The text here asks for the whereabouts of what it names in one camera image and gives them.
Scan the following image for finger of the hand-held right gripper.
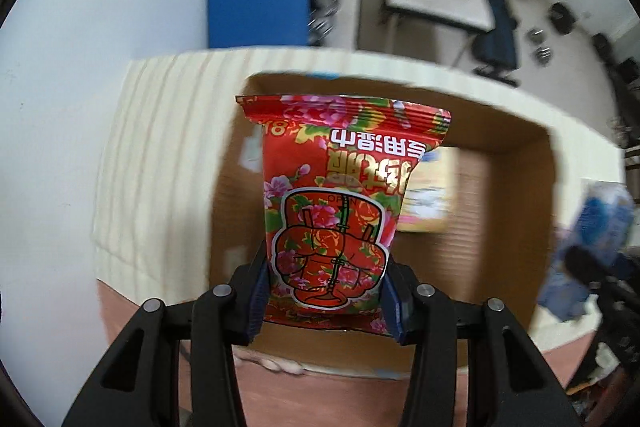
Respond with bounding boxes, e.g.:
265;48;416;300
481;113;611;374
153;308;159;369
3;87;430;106
561;245;640;308

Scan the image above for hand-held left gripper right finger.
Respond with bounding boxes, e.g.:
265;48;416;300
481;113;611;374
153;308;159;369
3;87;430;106
381;257;583;427

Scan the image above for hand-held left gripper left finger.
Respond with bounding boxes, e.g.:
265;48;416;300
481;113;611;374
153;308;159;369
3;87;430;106
61;241;271;427

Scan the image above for blue white packet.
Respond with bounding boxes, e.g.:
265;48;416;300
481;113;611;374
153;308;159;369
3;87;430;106
537;182;637;323

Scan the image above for cardboard box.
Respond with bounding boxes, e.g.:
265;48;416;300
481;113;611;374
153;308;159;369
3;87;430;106
207;71;558;380

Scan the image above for red floral snack packet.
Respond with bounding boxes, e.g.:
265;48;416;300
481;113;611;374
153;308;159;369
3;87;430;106
235;93;453;337

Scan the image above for yellow snack packet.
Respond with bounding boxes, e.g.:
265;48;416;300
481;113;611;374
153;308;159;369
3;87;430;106
399;147;459;236

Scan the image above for cream striped blanket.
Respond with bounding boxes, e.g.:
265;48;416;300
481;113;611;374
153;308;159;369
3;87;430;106
90;49;626;353

